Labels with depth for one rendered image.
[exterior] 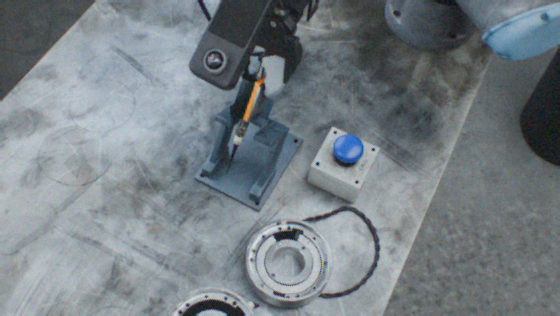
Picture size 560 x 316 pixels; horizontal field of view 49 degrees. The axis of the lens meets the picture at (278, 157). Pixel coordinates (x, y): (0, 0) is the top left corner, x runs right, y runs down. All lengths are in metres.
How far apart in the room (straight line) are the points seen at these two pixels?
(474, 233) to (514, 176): 0.24
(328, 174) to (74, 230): 0.33
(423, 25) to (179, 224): 0.48
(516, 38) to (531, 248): 1.10
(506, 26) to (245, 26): 0.37
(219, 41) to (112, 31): 0.44
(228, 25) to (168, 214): 0.31
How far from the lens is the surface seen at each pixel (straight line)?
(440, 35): 0.99
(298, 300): 0.72
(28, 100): 0.94
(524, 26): 0.81
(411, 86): 0.96
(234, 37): 0.58
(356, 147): 0.78
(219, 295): 0.73
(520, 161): 1.97
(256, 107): 0.71
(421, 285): 1.69
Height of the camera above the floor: 1.53
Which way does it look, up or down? 59 degrees down
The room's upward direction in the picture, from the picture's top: 7 degrees clockwise
